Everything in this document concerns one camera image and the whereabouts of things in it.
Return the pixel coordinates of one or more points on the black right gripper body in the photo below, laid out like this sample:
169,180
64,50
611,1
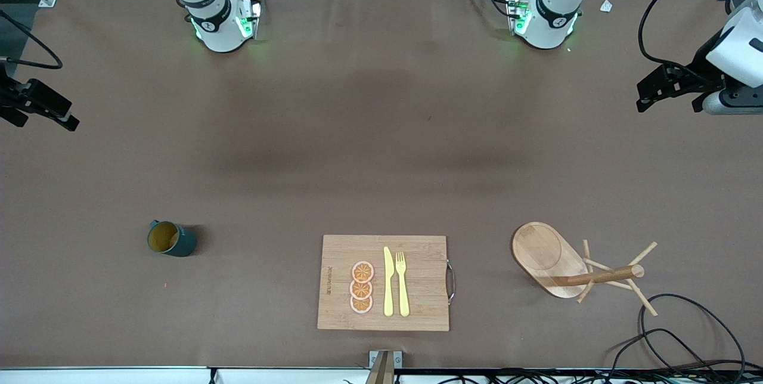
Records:
7,98

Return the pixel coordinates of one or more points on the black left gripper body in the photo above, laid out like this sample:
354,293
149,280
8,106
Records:
702,68

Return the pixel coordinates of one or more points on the teal plastic cup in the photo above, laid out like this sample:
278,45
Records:
182,244

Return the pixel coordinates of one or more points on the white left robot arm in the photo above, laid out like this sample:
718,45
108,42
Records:
551,17

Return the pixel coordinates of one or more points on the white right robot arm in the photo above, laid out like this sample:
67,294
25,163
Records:
217,32

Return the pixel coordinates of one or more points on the wooden cup rack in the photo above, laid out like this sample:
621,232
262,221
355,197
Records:
536,253

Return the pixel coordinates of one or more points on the white paper scrap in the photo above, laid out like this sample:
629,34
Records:
606,6

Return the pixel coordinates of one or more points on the brown table cover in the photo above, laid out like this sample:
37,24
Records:
298,181

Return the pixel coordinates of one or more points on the bamboo cutting board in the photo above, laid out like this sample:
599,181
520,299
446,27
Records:
417,312

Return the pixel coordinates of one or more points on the yellow plastic fork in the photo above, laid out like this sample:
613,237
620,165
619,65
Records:
403,297

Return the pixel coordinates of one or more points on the yellow plastic knife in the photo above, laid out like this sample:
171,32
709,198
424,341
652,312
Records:
388,288

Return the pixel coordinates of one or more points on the toy orange slice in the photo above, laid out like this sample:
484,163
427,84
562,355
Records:
362,272

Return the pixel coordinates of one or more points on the aluminium camera post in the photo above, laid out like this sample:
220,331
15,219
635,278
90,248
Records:
381,369

